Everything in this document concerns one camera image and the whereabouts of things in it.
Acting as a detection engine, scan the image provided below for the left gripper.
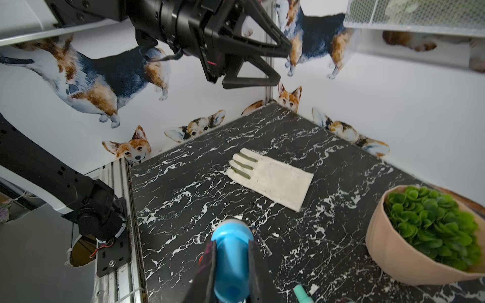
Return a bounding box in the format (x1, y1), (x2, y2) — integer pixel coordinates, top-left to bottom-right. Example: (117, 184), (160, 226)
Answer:
(181, 1), (291, 89)

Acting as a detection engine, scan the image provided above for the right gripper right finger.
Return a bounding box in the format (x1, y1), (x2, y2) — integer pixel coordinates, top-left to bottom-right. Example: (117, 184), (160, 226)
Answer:
(248, 241), (282, 303)

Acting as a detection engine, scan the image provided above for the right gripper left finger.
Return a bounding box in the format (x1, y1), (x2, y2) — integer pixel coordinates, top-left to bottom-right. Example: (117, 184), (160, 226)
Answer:
(183, 241), (217, 303)

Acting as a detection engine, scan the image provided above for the blue stamp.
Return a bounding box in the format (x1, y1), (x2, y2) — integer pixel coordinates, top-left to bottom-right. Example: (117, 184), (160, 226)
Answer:
(211, 218), (254, 302)

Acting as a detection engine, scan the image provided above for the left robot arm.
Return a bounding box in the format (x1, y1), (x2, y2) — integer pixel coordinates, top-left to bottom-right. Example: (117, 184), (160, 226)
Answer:
(1, 1), (290, 242)

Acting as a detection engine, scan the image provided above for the green stamp centre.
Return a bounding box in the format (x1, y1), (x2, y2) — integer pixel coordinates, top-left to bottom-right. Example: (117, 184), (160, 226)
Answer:
(293, 284), (314, 303)

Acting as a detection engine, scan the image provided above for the beige paper sheet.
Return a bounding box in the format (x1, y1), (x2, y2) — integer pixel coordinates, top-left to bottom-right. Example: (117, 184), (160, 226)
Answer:
(226, 148), (313, 212)

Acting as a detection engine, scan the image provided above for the potted green plant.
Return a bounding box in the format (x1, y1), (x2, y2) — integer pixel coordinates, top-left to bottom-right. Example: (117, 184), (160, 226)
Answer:
(365, 185), (484, 285)

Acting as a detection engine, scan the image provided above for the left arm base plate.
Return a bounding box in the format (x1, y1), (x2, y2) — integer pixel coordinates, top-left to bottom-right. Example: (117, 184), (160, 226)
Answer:
(96, 198), (131, 278)

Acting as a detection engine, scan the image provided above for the white wire basket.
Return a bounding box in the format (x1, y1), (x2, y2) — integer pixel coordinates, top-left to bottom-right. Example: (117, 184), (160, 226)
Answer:
(344, 0), (484, 38)

